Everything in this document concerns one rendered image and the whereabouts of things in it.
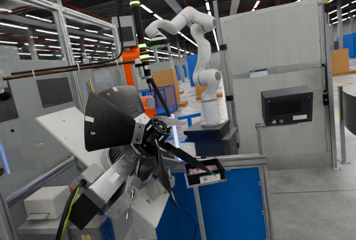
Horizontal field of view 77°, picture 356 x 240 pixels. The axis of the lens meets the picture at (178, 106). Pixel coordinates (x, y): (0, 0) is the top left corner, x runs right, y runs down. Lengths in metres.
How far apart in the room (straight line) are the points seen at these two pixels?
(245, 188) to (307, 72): 1.78
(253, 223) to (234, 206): 0.17
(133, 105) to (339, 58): 12.62
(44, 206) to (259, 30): 2.59
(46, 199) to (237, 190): 1.12
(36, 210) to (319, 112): 2.85
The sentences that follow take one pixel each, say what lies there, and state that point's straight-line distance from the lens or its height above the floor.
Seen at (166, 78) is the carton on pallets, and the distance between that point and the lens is 9.16.
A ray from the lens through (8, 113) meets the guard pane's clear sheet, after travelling 1.42.
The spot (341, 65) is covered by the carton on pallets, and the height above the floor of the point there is 0.44.
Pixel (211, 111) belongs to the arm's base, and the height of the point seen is 1.12.
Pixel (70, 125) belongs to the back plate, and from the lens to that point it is 1.18.
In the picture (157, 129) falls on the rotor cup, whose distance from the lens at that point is 0.99.
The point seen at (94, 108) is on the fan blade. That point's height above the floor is 1.37.
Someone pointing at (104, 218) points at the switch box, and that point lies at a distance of 1.23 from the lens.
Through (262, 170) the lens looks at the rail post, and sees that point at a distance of 1.57.
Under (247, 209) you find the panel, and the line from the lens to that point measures 1.73.
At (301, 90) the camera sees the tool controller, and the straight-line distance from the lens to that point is 1.46.
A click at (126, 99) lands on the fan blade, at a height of 1.36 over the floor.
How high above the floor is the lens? 1.46
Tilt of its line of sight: 9 degrees down
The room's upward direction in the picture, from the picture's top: 9 degrees counter-clockwise
